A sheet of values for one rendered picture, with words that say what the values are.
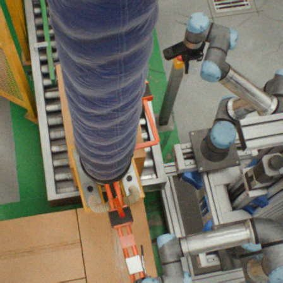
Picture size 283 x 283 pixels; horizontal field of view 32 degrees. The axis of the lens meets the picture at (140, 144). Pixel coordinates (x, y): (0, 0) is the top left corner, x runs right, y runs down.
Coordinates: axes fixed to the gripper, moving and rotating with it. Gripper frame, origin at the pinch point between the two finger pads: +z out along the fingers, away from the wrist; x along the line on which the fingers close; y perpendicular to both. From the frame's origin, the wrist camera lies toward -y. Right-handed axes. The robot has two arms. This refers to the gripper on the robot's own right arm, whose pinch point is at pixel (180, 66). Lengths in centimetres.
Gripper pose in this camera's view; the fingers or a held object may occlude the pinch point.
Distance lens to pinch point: 213.9
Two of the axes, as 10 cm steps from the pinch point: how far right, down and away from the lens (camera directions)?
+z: -0.6, 3.2, 9.5
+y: 9.8, -1.7, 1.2
